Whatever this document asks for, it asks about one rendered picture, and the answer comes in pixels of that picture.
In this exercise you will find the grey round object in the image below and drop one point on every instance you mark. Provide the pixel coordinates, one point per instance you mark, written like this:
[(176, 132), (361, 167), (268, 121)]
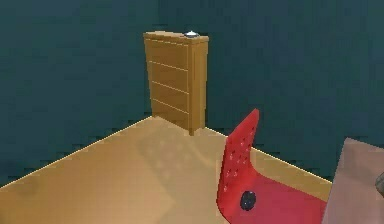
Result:
[(380, 182)]

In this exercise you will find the small black ball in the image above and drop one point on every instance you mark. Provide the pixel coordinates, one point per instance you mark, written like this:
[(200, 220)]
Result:
[(248, 200)]

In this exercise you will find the small white round object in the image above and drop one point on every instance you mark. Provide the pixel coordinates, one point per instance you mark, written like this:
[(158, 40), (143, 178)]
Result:
[(191, 34)]

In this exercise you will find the wooden chest of drawers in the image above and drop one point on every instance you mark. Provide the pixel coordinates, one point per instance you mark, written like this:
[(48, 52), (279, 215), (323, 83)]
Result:
[(173, 80)]

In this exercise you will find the red perforated chair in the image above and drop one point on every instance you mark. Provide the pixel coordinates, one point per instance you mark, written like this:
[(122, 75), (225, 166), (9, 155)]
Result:
[(266, 196)]

